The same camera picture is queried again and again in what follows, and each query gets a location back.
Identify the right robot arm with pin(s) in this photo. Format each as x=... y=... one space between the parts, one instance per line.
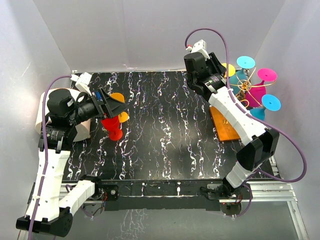
x=205 y=76

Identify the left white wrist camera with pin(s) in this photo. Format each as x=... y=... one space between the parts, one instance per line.
x=82 y=82

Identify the teal wine glass back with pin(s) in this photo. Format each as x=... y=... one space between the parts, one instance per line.
x=245 y=62

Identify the teal wine glass front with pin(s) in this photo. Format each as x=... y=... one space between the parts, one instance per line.
x=269 y=102

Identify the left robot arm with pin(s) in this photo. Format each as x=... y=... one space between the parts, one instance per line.
x=47 y=213

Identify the orange wine glass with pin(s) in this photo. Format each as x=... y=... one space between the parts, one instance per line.
x=122 y=112

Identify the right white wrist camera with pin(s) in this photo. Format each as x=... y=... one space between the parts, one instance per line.
x=200 y=47

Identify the yellow wine glass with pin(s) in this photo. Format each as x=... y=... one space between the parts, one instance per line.
x=231 y=69

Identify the teal wine glass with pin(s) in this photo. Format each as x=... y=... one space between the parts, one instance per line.
x=269 y=102
x=245 y=62

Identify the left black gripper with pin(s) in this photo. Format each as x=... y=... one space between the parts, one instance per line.
x=113 y=106

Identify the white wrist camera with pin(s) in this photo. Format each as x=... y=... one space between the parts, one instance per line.
x=82 y=82
x=200 y=47

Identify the gold wire glass rack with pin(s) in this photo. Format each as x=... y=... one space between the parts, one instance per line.
x=224 y=129

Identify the magenta wine glass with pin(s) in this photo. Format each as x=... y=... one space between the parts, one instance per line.
x=254 y=95

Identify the black front mounting bar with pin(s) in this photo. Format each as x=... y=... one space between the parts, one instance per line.
x=159 y=194

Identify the red wine glass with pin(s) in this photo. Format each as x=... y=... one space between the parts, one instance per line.
x=112 y=125

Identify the small blue device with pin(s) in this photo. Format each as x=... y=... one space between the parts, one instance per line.
x=98 y=95

